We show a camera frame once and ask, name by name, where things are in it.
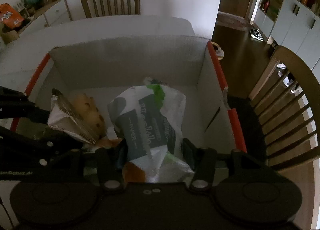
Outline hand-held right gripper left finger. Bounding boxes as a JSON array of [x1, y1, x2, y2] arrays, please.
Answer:
[[75, 141, 128, 192]]

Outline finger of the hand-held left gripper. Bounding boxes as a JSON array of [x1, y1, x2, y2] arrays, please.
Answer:
[[0, 87, 50, 123], [0, 127, 83, 156]]

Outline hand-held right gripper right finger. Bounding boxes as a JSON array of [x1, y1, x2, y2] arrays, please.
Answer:
[[182, 138, 265, 192]]

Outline white cookie packet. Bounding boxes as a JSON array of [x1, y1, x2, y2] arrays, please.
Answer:
[[47, 88, 105, 145]]

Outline red cardboard box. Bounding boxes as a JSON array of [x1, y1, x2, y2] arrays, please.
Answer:
[[9, 35, 248, 185]]

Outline large orange snack bag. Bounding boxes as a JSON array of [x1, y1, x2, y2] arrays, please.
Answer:
[[0, 3, 25, 31]]

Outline white sideboard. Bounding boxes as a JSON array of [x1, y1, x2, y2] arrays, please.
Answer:
[[17, 0, 73, 35]]

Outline pair of sneakers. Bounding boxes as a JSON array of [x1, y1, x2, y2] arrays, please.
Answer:
[[250, 28, 264, 42]]

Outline white wall cabinet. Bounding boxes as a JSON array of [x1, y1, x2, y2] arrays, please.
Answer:
[[252, 0, 320, 70]]

